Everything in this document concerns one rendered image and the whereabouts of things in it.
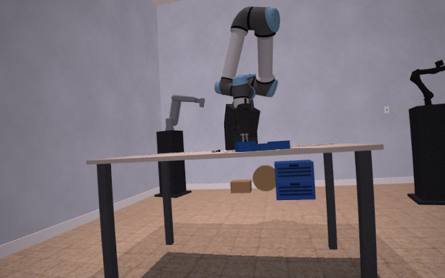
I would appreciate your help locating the blue rack of bins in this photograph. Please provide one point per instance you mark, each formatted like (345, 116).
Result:
(252, 146)

